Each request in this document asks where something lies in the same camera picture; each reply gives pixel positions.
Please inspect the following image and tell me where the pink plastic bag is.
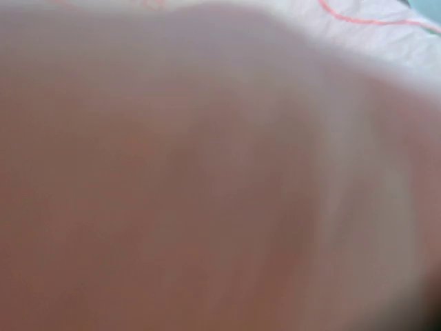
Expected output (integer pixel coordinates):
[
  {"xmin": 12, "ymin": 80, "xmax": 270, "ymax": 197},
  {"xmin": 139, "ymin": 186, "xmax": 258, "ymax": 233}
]
[{"xmin": 1, "ymin": 3, "xmax": 440, "ymax": 330}]

